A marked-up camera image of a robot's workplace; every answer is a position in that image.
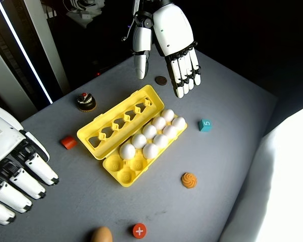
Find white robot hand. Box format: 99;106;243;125
132;2;201;98
0;105;59;226

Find brown toy egg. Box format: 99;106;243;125
90;226;114;242

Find yellow plastic egg carton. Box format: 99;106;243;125
76;84;188;188

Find red arch block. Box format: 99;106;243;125
60;135;78;150

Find white background device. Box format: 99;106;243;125
65;0;106;28

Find chocolate toy cake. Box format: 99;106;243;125
76;92;97;112

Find lit white light strip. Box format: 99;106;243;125
0;0;54;104

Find teal number cube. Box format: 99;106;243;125
198;118;213;133

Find grey table cloth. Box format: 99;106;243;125
0;44;280;242

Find orange swirl toy cookie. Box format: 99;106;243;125
181;172;198;189

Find orange round plus disc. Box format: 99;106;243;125
132;223;147;239

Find white sheet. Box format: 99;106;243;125
218;102;303;242

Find thin grey cable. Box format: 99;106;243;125
122;21;136;42

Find white upright frame post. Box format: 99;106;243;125
24;0;71;94

